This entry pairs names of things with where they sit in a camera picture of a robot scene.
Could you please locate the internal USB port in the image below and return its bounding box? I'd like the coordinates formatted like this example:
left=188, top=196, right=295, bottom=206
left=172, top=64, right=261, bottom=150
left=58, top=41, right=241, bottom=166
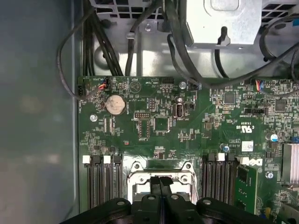
left=173, top=98, right=186, bottom=119

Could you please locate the thin black cable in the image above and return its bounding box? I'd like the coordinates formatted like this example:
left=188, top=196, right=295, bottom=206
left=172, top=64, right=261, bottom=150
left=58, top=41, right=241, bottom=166
left=56, top=6, right=112, bottom=101

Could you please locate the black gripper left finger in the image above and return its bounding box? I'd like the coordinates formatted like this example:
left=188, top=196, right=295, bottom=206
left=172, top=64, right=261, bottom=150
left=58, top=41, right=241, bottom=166
left=60, top=176, right=163, bottom=224

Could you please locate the black-clipped RAM slot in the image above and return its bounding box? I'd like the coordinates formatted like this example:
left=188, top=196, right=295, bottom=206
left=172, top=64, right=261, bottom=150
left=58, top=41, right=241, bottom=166
left=201, top=153, right=215, bottom=201
left=113, top=154, right=124, bottom=200
left=92, top=154, right=103, bottom=209
left=224, top=153, right=236, bottom=207

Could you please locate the silver CPU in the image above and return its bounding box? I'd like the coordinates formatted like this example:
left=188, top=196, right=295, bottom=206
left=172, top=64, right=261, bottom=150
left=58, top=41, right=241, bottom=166
left=133, top=184, right=194, bottom=203

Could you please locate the green motherboard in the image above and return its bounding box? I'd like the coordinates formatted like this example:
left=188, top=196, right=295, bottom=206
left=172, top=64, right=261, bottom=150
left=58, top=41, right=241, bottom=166
left=78, top=76, right=299, bottom=224

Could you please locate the silver metal drive cage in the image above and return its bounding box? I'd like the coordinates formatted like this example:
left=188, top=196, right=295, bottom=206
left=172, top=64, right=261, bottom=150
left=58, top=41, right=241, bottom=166
left=88, top=0, right=299, bottom=49

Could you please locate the black PC case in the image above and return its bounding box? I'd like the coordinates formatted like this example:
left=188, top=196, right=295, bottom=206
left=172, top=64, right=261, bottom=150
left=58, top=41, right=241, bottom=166
left=0, top=0, right=299, bottom=224

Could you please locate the CPU socket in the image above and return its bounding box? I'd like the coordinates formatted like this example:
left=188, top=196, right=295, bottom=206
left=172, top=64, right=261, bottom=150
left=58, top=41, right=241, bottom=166
left=126, top=160, right=200, bottom=204

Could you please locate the green RAM stick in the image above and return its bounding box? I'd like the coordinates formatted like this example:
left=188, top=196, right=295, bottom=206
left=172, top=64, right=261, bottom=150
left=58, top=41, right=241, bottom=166
left=235, top=163, right=258, bottom=216

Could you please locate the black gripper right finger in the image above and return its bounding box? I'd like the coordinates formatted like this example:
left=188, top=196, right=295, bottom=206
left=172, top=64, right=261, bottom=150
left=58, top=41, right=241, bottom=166
left=161, top=176, right=278, bottom=224

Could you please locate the thick black cable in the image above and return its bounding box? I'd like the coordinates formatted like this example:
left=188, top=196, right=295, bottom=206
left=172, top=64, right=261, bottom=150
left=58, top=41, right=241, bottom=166
left=162, top=0, right=299, bottom=91

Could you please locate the silver chipset heatsink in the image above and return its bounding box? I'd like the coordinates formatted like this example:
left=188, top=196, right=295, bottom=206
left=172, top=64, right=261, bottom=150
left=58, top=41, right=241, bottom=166
left=281, top=143, right=299, bottom=185

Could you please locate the white-clipped RAM slot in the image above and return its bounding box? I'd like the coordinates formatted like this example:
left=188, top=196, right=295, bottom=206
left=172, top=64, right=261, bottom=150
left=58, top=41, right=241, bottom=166
left=213, top=153, right=226, bottom=203
left=102, top=155, right=114, bottom=203
left=82, top=155, right=94, bottom=210

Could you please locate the metal socket cover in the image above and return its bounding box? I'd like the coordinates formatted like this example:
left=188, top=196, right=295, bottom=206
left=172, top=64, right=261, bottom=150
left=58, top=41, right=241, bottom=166
left=128, top=161, right=197, bottom=203

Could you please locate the metal wire locking lever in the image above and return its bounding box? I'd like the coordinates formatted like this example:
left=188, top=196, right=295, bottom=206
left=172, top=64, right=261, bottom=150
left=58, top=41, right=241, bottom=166
left=190, top=174, right=200, bottom=203

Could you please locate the coin battery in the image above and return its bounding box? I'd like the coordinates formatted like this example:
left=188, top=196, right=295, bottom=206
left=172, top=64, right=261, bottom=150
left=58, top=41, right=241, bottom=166
left=105, top=94, right=127, bottom=116

